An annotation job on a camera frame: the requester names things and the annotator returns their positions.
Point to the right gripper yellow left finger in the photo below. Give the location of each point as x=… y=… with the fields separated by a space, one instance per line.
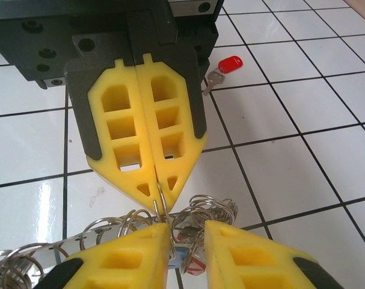
x=125 y=265

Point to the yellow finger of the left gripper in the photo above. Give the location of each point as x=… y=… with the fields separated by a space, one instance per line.
x=95 y=126
x=188 y=120

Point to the red tag key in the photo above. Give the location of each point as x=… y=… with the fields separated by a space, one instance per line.
x=230 y=64
x=195 y=268

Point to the blue tag key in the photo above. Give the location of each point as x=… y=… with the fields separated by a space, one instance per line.
x=177 y=257

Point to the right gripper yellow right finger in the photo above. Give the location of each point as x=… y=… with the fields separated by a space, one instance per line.
x=260 y=265

